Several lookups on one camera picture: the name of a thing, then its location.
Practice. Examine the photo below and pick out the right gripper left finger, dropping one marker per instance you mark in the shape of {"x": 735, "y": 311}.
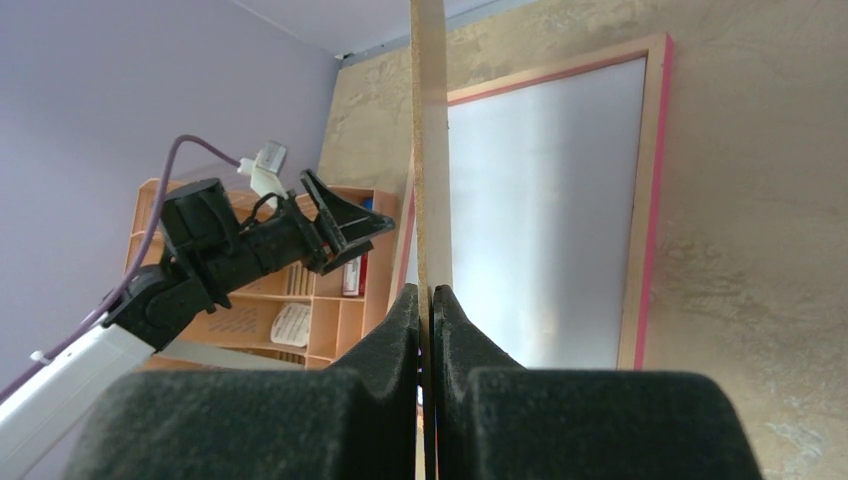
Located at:
{"x": 355, "y": 419}

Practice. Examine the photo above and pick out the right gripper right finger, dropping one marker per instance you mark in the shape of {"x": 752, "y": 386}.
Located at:
{"x": 499, "y": 420}

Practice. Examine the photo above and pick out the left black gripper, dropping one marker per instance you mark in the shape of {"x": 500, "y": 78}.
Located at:
{"x": 340, "y": 231}

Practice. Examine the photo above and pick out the brown cardboard backing board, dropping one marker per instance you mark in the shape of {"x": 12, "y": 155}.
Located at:
{"x": 431, "y": 188}

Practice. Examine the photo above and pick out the pink wooden photo frame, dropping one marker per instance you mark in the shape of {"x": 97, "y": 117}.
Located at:
{"x": 652, "y": 199}

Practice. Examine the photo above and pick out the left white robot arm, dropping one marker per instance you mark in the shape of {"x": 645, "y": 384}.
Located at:
{"x": 208, "y": 254}

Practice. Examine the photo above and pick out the small red white box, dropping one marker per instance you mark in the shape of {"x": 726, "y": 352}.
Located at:
{"x": 354, "y": 277}

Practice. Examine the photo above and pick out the orange plastic desk organizer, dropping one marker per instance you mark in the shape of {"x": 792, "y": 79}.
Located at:
{"x": 338, "y": 321}

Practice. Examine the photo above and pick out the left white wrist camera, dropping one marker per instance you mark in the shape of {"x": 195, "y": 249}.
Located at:
{"x": 264, "y": 168}

